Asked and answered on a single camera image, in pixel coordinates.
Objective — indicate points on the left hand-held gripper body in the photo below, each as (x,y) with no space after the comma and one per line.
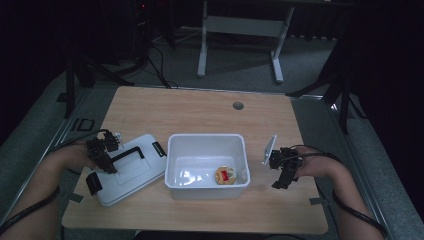
(100,148)

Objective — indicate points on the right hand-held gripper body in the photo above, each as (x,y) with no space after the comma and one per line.
(286,159)

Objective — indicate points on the white box lid black latches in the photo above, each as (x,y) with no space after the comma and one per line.
(133,186)

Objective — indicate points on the white plastic storage box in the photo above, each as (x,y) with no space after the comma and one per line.
(203,145)

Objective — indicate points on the person's left hand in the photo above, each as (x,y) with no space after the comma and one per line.
(78,156)

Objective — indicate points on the person's right hand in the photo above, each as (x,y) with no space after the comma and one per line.
(315,163)

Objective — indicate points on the dark tape piece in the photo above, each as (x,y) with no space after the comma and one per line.
(315,201)
(76,197)

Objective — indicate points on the round yellow red snack packet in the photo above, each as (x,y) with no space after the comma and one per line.
(225,175)

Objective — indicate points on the black tripod stand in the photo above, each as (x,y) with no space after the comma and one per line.
(340,93)
(80,71)

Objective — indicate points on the grey metal stand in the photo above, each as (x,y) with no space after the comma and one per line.
(243,26)

